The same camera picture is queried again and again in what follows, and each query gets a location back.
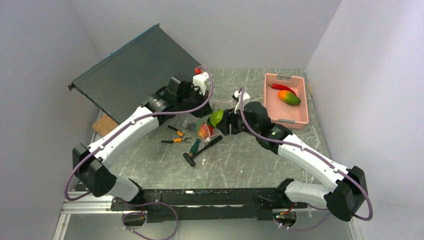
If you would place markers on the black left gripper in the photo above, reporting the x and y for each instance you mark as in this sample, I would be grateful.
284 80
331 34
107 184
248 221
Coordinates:
196 90

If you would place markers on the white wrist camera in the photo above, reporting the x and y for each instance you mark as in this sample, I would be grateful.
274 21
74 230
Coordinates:
241 99
201 80

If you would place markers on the green lime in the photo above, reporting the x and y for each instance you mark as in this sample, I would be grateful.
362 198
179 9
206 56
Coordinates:
216 117

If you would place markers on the orange handled pliers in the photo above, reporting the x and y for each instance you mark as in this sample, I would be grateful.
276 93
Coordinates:
181 137

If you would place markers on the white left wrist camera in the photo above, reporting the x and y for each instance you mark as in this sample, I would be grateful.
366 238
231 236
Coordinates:
201 80

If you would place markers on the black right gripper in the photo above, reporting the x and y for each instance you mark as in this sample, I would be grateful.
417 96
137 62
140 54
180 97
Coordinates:
224 124

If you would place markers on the clear zip top bag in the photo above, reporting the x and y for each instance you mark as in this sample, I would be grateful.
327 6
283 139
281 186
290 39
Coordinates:
215 105

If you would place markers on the red tomato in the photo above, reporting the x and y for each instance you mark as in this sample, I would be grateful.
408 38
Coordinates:
205 131

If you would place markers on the orange green mango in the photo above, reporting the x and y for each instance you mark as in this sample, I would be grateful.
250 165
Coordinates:
289 98

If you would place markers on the red chili pepper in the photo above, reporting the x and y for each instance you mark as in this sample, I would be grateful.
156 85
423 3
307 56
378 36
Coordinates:
281 87

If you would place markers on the green chili pepper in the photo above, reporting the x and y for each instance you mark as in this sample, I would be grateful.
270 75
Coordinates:
198 125

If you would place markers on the wooden block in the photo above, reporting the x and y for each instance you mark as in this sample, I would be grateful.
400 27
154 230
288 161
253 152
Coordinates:
104 125

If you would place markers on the pink plastic basket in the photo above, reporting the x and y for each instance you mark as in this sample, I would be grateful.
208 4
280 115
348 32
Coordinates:
290 116

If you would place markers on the green handled screwdriver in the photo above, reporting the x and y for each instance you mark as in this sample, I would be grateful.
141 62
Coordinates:
194 148

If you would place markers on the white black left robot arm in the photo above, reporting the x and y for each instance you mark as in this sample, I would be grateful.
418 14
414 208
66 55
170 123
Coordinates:
91 164

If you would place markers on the black hammer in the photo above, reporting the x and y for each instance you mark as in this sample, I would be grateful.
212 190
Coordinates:
191 158

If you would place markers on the dark flat network switch box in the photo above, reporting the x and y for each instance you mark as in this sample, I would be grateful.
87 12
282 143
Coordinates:
120 82

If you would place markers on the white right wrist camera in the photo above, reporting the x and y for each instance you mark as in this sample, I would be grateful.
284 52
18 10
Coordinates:
241 99

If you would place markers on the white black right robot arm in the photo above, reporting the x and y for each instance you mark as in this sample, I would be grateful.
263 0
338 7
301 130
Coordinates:
342 190

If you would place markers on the aluminium frame rail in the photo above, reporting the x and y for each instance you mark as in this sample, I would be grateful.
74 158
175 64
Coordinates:
88 204

